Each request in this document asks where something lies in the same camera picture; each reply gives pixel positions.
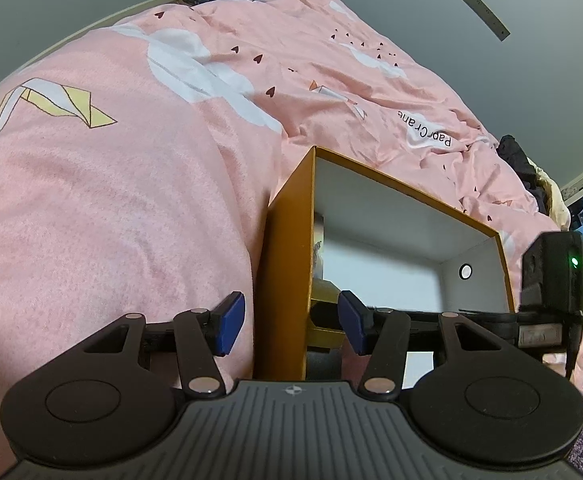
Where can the dark clothes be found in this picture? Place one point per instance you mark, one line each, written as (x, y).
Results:
(516, 157)

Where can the pink printed blanket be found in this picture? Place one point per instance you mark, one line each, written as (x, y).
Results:
(121, 185)

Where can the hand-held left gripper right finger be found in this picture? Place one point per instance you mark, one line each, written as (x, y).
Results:
(354, 322)

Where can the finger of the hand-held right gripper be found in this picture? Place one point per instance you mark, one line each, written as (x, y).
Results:
(486, 320)

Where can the yellow cardboard box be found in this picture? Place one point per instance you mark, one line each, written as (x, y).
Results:
(284, 285)

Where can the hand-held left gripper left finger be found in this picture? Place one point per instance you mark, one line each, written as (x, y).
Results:
(231, 325)

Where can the grey wall strip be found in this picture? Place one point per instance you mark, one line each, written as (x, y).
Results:
(484, 12)

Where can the purple printed box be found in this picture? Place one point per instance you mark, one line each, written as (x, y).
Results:
(318, 255)

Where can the gold box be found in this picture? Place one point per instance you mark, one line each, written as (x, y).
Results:
(321, 290)

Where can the pale yellow cloth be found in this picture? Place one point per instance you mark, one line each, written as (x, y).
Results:
(556, 205)

